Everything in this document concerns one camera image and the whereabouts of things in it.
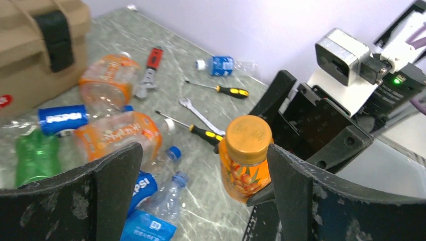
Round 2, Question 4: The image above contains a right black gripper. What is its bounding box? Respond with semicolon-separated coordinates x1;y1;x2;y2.
249;70;373;173

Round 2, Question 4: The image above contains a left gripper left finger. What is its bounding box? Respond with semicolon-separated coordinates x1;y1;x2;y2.
1;143;143;240

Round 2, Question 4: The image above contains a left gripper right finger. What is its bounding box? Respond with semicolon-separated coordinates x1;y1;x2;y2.
247;144;425;240

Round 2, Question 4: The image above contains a pepsi bottle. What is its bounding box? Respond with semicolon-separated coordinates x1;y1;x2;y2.
126;146;182;217
1;105;89;138

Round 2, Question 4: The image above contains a small orange juice bottle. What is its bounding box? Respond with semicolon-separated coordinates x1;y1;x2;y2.
218;115;273;203

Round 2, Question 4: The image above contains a clear bottle blue label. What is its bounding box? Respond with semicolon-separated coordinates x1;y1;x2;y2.
120;171;189;240

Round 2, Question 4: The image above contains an orange label bottle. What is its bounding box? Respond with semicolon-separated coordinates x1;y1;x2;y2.
78;52;141;115
75;111;175;162

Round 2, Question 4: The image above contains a green plastic bottle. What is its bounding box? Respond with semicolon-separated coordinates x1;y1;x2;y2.
15;129;61;187

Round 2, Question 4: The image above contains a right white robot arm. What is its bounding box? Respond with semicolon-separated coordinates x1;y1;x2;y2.
251;1;425;173

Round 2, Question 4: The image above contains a yellow black screwdriver right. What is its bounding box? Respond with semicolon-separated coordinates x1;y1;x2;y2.
184;80;249;99

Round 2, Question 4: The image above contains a yellow black screwdriver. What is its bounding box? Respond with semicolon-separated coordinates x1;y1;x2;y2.
184;80;249;99
155;110;223;146

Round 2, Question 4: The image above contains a blue label bottle white cap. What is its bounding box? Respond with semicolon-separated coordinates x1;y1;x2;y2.
195;56;258;77

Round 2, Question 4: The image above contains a yellow black screwdriver left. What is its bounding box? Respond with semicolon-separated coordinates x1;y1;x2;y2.
155;110;223;146

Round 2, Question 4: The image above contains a silver open end wrench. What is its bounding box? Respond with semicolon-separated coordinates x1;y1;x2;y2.
179;97;226;136

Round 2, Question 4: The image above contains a tan plastic toolbox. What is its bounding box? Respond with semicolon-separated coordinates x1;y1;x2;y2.
1;1;91;117

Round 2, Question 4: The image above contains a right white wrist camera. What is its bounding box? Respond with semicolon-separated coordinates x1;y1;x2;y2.
306;28;390;117

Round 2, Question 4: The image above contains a red handled adjustable wrench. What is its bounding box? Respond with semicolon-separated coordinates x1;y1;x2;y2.
133;46;163;100

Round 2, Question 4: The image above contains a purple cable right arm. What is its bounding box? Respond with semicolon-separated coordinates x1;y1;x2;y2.
406;25;426;115

